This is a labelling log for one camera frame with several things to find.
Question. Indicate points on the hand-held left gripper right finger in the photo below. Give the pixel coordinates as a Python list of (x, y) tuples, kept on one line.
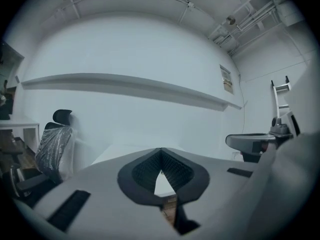
[(220, 196)]

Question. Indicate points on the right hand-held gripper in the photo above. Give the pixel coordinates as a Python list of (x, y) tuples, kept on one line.
[(280, 127)]

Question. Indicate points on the white ceiling pipes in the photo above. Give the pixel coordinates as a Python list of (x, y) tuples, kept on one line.
[(247, 19)]

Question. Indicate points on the plastic-wrapped black office chair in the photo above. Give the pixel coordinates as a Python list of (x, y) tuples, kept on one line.
[(56, 146)]

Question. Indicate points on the round ceiling fixture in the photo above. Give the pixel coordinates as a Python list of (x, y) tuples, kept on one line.
[(231, 20)]

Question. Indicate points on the white office desk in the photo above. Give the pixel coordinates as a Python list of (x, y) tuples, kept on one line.
[(21, 127)]

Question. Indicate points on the aluminium ladder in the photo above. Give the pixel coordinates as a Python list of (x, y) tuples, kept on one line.
[(281, 96)]

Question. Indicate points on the white junction box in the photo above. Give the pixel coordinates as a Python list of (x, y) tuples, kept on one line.
[(190, 4)]

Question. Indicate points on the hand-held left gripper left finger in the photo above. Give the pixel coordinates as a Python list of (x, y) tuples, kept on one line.
[(105, 204)]

